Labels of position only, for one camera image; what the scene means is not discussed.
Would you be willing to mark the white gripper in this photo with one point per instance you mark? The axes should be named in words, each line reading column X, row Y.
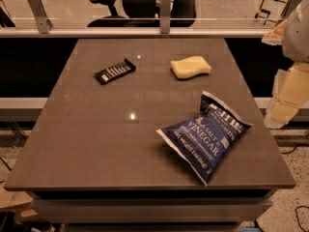
column 297, row 36

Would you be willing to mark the yellow sponge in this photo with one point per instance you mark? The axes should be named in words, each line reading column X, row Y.
column 190, row 67

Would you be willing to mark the wooden stool with wheels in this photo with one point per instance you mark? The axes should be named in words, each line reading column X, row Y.
column 271, row 11

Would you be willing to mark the blue salt vinegar chips bag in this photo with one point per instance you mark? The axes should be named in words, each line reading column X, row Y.
column 203, row 140

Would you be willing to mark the black office chair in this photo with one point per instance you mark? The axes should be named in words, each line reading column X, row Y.
column 145, row 13

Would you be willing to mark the black candy bar wrapper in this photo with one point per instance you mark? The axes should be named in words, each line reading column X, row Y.
column 114, row 72

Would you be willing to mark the glass barrier rail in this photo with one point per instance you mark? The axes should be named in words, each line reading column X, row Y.
column 135, row 32

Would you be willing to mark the right metal rail bracket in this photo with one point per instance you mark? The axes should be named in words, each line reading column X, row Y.
column 290, row 6

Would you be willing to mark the metal rail bracket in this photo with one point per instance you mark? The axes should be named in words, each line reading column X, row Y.
column 290, row 6
column 164, row 16
column 44, row 24

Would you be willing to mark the middle metal rail bracket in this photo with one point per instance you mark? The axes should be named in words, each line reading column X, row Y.
column 164, row 16

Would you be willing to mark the left metal rail bracket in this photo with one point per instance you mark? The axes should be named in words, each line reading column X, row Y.
column 44, row 24

